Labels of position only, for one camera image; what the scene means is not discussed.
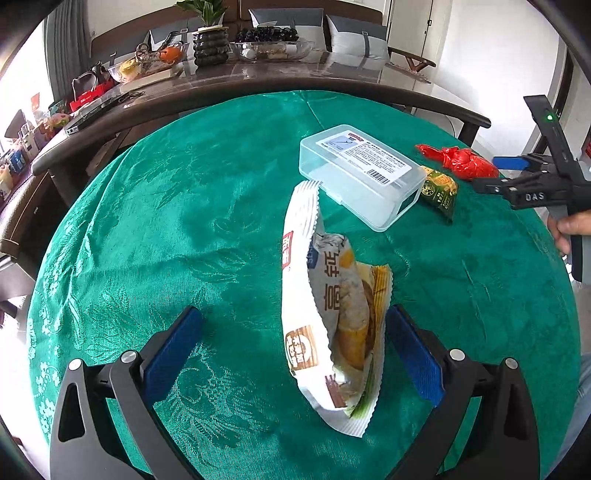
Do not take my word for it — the bunch of black grapes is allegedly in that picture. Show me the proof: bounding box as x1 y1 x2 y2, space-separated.
235 26 300 44

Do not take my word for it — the dark ribbed vase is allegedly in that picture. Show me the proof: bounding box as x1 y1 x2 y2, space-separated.
192 27 230 68

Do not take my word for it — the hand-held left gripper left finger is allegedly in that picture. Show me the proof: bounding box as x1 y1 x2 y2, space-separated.
48 305 205 480

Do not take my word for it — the red box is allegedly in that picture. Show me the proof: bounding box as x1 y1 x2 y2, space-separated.
69 85 114 112

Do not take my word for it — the dark side cabinet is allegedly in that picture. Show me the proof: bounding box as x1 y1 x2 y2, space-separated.
0 171 56 259

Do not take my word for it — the thin book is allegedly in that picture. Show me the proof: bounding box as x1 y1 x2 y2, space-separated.
131 69 183 86

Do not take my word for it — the green patterned tablecloth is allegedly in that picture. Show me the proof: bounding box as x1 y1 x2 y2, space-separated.
28 90 581 480

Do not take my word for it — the white oatmeal bag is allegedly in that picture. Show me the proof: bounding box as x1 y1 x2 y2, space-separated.
281 180 393 438

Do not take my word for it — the green plant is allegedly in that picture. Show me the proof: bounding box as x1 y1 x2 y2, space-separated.
175 0 228 29

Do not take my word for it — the person's leg in jeans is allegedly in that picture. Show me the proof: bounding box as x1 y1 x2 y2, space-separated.
554 383 591 468

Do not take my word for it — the dark handbag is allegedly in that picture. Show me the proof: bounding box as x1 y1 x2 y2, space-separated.
71 62 114 95

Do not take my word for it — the glass bowl with fruit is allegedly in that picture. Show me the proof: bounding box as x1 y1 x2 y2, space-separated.
108 41 190 84

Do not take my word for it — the glass bowl with grapes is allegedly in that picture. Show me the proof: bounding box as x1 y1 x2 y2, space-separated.
229 37 314 63

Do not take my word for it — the crumpled red wrapper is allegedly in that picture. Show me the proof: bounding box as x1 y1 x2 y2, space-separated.
414 144 500 181

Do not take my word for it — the person's right hand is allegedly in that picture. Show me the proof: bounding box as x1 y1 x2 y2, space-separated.
547 215 591 259

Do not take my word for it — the dark dining table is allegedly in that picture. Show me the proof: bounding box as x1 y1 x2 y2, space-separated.
32 48 491 176

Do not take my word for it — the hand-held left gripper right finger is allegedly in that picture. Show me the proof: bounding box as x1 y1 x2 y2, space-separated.
385 304 548 480

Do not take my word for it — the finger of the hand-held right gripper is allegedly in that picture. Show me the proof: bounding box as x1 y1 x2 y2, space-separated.
472 178 514 198
492 155 555 172

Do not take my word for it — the clear plastic box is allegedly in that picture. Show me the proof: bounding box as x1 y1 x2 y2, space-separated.
299 124 428 232

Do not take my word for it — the dark green small packet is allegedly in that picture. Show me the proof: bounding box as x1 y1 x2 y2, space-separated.
418 167 459 224

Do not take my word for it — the grey cushion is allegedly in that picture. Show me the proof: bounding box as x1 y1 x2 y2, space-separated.
325 15 389 58
249 8 324 40
148 25 190 47

